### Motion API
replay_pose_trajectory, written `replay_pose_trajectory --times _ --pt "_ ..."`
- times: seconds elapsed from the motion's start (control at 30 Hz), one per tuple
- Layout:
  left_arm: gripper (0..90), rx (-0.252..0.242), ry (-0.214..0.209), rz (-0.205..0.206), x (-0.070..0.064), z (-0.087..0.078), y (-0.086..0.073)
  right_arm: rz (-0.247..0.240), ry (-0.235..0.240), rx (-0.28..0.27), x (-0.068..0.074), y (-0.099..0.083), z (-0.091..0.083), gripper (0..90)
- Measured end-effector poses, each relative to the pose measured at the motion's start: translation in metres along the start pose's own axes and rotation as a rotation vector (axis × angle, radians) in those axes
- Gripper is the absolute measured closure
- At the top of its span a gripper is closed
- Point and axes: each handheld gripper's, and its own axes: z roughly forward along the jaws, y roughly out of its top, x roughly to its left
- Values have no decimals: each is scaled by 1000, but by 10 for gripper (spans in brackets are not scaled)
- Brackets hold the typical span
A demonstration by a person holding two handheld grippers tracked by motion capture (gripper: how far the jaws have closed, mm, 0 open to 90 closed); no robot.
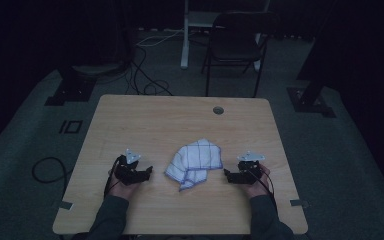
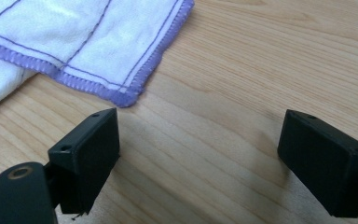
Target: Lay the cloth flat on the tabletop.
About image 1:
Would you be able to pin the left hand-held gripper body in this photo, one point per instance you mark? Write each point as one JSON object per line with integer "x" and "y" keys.
{"x": 129, "y": 170}

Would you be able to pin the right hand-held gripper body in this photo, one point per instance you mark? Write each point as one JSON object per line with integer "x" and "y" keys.
{"x": 246, "y": 171}

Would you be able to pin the white cloth with purple grid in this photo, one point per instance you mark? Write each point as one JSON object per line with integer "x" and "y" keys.
{"x": 195, "y": 161}

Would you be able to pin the person's left hand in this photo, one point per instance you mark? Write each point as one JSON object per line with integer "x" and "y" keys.
{"x": 122, "y": 188}

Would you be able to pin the person's right hand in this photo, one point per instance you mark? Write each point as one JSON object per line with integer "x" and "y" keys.
{"x": 259, "y": 186}

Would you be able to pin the grey tape strip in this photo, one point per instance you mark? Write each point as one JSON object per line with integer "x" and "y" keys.
{"x": 299, "y": 203}
{"x": 66, "y": 205}

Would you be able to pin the black stand base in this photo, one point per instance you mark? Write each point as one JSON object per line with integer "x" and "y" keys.
{"x": 71, "y": 90}
{"x": 310, "y": 101}

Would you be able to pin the grey round stand base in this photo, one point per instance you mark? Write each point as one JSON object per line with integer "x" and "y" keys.
{"x": 96, "y": 69}

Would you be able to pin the black folding chair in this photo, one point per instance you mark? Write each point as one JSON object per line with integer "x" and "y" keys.
{"x": 236, "y": 46}

